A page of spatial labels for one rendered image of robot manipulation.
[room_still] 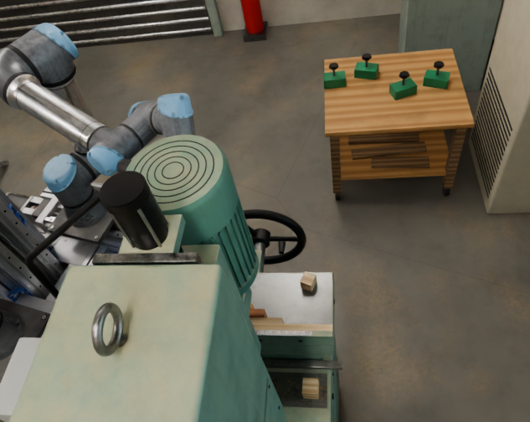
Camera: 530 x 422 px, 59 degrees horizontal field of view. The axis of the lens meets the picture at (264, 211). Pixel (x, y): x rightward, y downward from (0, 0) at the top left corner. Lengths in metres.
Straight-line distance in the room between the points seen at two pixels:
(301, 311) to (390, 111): 1.29
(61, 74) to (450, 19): 2.17
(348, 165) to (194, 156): 1.81
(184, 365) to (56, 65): 1.01
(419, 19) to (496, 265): 1.40
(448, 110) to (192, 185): 1.74
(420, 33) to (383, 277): 1.44
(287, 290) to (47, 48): 0.89
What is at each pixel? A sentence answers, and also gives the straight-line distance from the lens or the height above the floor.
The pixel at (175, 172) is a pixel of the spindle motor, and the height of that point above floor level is 1.50.
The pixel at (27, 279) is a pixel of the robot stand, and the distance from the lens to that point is 1.73.
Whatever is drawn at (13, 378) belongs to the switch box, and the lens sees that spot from 0.71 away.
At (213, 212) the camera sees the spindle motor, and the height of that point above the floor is 1.47.
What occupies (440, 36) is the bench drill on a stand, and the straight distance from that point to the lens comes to 3.02.
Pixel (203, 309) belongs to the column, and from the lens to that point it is 0.58.
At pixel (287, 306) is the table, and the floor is 0.90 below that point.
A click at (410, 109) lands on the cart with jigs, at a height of 0.53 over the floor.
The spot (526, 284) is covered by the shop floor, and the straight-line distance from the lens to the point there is 2.44.
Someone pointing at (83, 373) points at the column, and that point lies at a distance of 0.61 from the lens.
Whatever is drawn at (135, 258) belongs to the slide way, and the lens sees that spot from 0.66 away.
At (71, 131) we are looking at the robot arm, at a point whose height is 1.36.
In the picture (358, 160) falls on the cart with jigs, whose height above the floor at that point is 0.18.
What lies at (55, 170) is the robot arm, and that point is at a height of 1.04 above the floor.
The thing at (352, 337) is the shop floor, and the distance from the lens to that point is 2.19.
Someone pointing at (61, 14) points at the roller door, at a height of 0.31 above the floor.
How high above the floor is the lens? 2.02
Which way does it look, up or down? 51 degrees down
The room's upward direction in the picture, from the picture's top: 14 degrees counter-clockwise
